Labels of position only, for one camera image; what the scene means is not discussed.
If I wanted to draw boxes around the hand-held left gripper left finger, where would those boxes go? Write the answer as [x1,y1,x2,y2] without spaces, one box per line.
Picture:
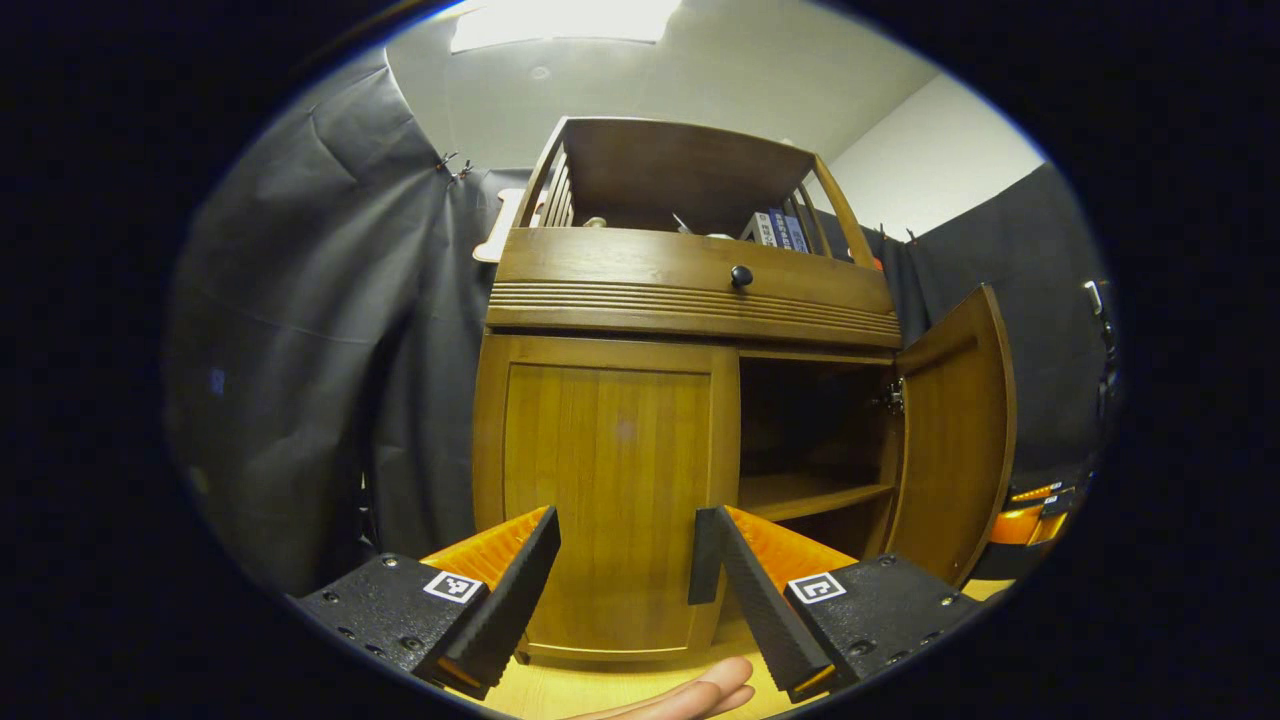
[290,505,563,701]

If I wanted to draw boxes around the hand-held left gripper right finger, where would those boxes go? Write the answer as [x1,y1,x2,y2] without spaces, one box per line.
[718,505,991,704]

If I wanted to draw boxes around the black door handle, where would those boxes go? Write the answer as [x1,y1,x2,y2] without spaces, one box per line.
[688,507,729,606]

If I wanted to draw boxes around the wooden shoe cabinet door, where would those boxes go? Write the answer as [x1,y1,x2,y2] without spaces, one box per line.
[885,284,1019,589]
[473,333,743,663]

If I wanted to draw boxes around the wooden double-door shoe cabinet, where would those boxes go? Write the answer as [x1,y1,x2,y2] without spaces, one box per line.
[472,117,1019,666]

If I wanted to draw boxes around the wooden inner cabinet shelf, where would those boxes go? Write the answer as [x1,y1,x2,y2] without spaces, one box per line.
[740,472,896,523]

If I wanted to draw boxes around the wooden cabinet drawer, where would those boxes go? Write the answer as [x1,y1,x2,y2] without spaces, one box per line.
[487,228,903,349]

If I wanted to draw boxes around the black backdrop cloth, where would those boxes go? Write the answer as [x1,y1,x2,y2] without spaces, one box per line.
[820,165,1116,501]
[165,50,531,596]

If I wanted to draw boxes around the light wooden board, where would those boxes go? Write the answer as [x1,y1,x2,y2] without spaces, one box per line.
[473,188,531,264]

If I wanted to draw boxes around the row of blue white books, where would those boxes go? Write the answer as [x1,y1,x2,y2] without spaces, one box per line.
[742,208,811,253]

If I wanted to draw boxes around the ceiling light panel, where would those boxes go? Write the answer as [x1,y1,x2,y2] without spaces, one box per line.
[450,0,681,53]

